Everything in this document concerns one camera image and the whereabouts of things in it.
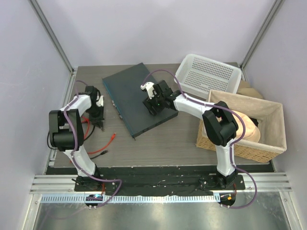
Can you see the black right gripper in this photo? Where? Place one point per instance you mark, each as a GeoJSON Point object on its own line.
{"type": "Point", "coordinates": [148, 103]}

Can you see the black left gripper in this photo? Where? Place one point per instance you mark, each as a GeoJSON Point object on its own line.
{"type": "Point", "coordinates": [97, 121]}

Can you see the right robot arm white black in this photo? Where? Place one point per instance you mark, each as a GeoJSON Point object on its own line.
{"type": "Point", "coordinates": [220, 125]}

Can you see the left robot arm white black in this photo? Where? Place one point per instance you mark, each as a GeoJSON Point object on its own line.
{"type": "Point", "coordinates": [66, 130]}

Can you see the white perforated plastic basket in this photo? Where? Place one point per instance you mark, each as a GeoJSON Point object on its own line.
{"type": "Point", "coordinates": [198, 75]}

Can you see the black cloth in basket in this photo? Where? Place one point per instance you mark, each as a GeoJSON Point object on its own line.
{"type": "Point", "coordinates": [256, 123]}

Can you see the peach hat in basket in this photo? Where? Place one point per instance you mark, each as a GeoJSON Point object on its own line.
{"type": "Point", "coordinates": [252, 132]}

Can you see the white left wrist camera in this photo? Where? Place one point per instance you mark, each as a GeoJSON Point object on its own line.
{"type": "Point", "coordinates": [100, 101]}

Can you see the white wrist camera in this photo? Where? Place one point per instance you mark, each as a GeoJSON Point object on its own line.
{"type": "Point", "coordinates": [100, 101]}
{"type": "Point", "coordinates": [149, 88]}

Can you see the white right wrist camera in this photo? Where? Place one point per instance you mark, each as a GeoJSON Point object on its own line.
{"type": "Point", "coordinates": [149, 88]}

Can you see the dark network switch box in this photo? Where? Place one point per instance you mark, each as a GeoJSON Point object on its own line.
{"type": "Point", "coordinates": [124, 90]}

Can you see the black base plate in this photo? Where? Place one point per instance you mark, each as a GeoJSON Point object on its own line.
{"type": "Point", "coordinates": [155, 175]}

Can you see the aluminium rail frame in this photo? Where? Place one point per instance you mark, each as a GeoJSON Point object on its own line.
{"type": "Point", "coordinates": [259, 201]}

